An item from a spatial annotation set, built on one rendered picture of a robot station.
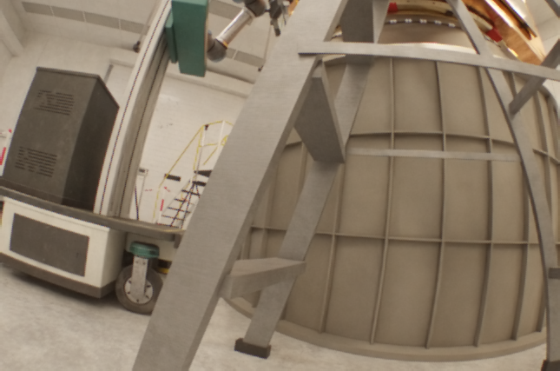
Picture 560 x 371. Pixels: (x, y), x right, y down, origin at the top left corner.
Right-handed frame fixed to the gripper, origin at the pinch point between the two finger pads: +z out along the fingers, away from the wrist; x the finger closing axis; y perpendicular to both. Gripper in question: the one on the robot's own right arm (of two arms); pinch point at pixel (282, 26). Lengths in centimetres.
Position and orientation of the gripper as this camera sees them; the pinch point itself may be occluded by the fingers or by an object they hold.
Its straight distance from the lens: 145.6
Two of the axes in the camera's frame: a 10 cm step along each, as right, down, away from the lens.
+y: -9.2, 1.9, -3.4
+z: 2.0, 9.8, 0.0
